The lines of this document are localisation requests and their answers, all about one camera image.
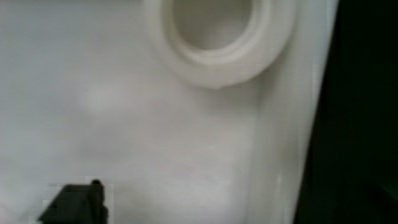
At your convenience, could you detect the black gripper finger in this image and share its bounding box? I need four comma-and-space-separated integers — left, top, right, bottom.
37, 179, 108, 224

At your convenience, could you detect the white square table top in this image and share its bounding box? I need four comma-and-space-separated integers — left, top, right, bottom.
0, 0, 341, 224

